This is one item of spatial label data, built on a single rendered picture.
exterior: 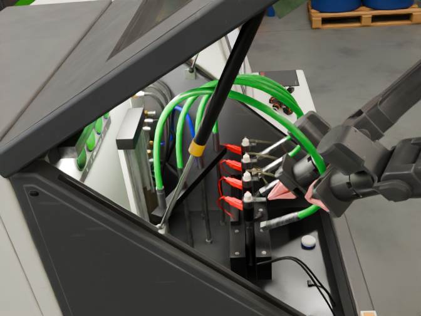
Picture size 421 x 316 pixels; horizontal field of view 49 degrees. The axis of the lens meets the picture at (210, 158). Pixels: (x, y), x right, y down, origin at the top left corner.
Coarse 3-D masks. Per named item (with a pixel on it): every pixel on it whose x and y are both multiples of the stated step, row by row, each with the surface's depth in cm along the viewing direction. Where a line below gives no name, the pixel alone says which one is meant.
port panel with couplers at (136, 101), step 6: (138, 96) 114; (144, 96) 115; (132, 102) 115; (138, 102) 122; (144, 108) 128; (150, 114) 127; (150, 120) 124; (144, 126) 127; (144, 132) 127; (150, 144) 133; (150, 150) 130; (150, 156) 134; (150, 162) 125
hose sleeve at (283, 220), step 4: (296, 212) 92; (284, 216) 93; (288, 216) 93; (292, 216) 92; (296, 216) 91; (272, 220) 96; (276, 220) 95; (280, 220) 94; (284, 220) 93; (288, 220) 93; (292, 220) 92; (296, 220) 92; (268, 224) 96; (272, 224) 95; (276, 224) 95; (280, 224) 94
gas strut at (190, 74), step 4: (196, 56) 120; (196, 60) 121; (192, 64) 122; (188, 68) 123; (192, 68) 122; (184, 72) 123; (188, 72) 123; (192, 72) 122; (188, 76) 123; (192, 76) 123
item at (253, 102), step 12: (180, 96) 88; (192, 96) 87; (228, 96) 83; (240, 96) 82; (168, 108) 91; (264, 108) 82; (276, 120) 82; (288, 120) 81; (156, 132) 96; (300, 132) 81; (156, 144) 98; (312, 144) 82; (156, 156) 100; (312, 156) 82; (156, 168) 102; (324, 168) 83; (156, 180) 104; (300, 216) 91
